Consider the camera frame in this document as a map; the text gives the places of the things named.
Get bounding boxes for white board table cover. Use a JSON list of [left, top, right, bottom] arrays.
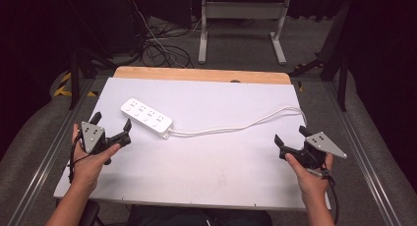
[[53, 77, 332, 210]]

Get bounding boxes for person's left hand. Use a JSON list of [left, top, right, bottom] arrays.
[[71, 123, 122, 189]]

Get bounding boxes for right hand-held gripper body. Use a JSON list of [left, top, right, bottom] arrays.
[[278, 131, 348, 170]]

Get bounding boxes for white power strip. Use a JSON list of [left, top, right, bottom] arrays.
[[120, 97, 174, 140]]

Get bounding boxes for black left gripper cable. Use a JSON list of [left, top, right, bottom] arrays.
[[67, 133, 91, 185]]

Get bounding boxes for tangle of black floor cables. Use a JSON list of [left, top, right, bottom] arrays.
[[139, 18, 195, 70]]

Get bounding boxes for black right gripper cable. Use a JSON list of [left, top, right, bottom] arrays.
[[308, 166, 340, 226]]

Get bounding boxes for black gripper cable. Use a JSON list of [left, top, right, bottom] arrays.
[[308, 166, 340, 226], [67, 133, 91, 185]]

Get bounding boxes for yellow black hazard tape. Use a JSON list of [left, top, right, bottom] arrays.
[[53, 71, 98, 98]]

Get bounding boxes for black metal stand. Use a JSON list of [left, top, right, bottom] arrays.
[[63, 0, 114, 111], [288, 0, 352, 113]]

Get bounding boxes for aluminium floor rail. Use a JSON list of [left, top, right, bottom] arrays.
[[6, 79, 96, 226], [323, 82, 402, 226]]

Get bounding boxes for person's right hand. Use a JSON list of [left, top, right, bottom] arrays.
[[283, 152, 334, 201]]

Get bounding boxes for white power strip cable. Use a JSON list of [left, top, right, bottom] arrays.
[[168, 105, 308, 138]]

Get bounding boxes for thin white floor cable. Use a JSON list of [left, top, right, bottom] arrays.
[[129, 0, 203, 69]]

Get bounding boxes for white metal desk frame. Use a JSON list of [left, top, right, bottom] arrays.
[[197, 0, 292, 66]]

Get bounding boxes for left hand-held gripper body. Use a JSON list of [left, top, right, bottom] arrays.
[[80, 121, 133, 155]]

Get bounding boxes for black chair part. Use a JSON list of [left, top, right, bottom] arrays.
[[78, 199, 106, 226]]

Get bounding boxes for person's dark trouser legs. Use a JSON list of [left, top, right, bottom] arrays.
[[127, 204, 273, 226]]

